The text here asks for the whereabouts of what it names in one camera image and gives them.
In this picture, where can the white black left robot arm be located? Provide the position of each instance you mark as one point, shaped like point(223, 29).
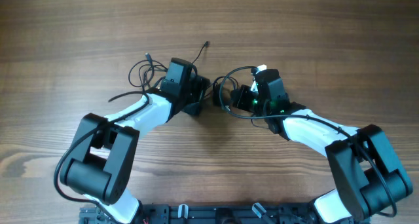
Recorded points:
point(97, 166)

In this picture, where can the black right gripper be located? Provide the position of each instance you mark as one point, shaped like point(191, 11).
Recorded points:
point(242, 97)

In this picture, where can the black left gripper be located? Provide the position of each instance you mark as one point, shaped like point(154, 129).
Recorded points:
point(201, 87)

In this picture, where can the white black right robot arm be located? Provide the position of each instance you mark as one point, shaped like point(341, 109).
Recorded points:
point(369, 177)

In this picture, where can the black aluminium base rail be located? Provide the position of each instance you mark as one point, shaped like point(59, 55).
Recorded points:
point(284, 213)

